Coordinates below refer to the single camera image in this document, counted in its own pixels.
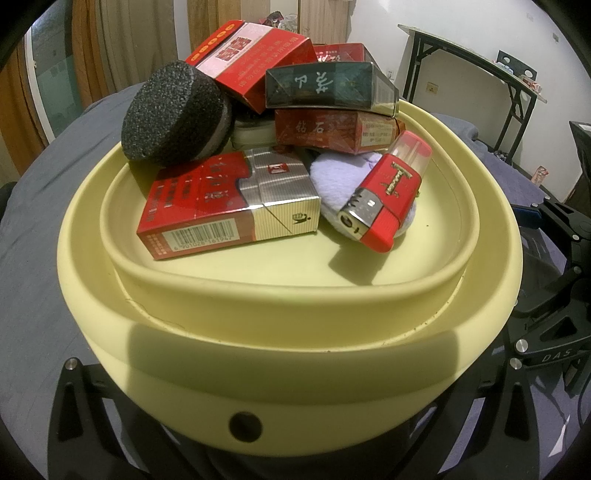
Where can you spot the beige curtain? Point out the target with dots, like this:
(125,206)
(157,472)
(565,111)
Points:
(106,41)

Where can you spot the lilac powder puff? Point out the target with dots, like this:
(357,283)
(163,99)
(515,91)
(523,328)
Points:
(339,182)

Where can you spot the wall socket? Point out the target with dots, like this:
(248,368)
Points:
(431,87)

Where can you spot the black round sponge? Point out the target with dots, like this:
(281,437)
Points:
(175,115)

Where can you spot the yellow shallow dish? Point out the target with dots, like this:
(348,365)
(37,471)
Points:
(286,281)

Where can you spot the red and silver cigarette pack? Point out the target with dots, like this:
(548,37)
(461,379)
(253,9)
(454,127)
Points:
(221,207)

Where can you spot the black folding table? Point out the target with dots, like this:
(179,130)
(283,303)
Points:
(466,55)

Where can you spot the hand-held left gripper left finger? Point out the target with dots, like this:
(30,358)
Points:
(90,406)

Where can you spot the dark green cigarette pack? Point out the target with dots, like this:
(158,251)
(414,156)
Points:
(328,85)

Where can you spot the white tin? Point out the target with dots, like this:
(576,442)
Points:
(251,134)

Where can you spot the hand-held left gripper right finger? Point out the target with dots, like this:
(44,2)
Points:
(538,438)

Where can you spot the red lighter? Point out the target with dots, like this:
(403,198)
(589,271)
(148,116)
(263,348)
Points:
(388,198)

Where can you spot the red and white cigarette pack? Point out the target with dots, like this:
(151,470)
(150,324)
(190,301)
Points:
(249,55)

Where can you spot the glass door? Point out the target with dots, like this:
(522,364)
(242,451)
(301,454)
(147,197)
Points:
(48,78)

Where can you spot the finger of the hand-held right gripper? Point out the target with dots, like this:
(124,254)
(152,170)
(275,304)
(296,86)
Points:
(554,332)
(526,216)

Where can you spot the large yellow plastic bowl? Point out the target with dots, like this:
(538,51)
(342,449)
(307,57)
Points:
(286,383)

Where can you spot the black framed item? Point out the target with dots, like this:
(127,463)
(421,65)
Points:
(517,64)

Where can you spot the plain red cigarette pack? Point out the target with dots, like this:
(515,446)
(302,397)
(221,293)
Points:
(341,51)

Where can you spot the brown red cigarette pack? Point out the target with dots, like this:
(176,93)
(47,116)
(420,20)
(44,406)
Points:
(337,131)

